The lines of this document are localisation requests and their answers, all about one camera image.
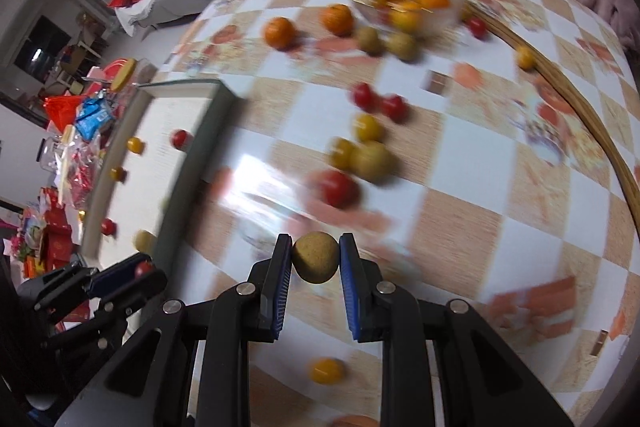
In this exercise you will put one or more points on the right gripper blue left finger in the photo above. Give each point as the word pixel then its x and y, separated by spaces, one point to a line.
pixel 275 276

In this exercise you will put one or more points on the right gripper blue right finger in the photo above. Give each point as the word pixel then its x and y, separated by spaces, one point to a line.
pixel 356 290

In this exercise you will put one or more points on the yellow heart shaped tomato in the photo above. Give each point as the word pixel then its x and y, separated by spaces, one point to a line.
pixel 327 371

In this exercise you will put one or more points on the dark yellow tomato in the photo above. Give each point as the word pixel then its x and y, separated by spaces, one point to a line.
pixel 118 174
pixel 340 154

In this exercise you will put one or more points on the yellow cherry tomato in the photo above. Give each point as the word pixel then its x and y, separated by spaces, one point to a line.
pixel 525 58
pixel 368 128
pixel 135 145

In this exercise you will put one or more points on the red cherry tomato in cluster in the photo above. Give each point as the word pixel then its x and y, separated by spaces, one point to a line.
pixel 338 189

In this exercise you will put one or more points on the dark yellow tomato in cluster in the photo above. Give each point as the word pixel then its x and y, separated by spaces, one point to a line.
pixel 340 154

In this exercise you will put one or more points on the yellow cherry tomato in cluster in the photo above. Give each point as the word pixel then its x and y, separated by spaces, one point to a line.
pixel 368 128

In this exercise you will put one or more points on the red cherry tomato pair right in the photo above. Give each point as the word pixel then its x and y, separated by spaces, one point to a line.
pixel 395 108

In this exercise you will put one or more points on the red cherry tomato pair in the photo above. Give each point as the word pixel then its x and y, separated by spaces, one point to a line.
pixel 364 97
pixel 395 108

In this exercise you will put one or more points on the white cardboard box tray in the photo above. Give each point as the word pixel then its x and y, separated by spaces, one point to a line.
pixel 161 184

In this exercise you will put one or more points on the red cherry tomato pair left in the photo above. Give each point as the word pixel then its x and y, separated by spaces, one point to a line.
pixel 364 97

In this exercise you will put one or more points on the blue snack packet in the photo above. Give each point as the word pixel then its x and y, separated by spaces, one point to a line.
pixel 94 115

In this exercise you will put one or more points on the green longan bowl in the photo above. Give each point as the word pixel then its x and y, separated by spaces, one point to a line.
pixel 403 46
pixel 369 41

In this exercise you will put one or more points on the orange tangerine on table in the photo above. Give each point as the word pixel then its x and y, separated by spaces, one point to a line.
pixel 338 20
pixel 279 33

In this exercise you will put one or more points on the plastic jar yellow lid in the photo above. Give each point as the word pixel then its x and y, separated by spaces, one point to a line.
pixel 123 75

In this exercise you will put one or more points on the yellow cherry tomato by board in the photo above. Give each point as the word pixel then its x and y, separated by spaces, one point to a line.
pixel 525 58

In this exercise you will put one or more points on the red cherry tomato by board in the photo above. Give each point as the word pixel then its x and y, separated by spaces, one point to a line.
pixel 477 27

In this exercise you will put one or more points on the orange tangerine in bowl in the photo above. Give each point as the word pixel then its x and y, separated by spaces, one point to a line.
pixel 409 16

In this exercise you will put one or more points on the long wooden board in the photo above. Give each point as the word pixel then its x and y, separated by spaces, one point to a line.
pixel 569 93

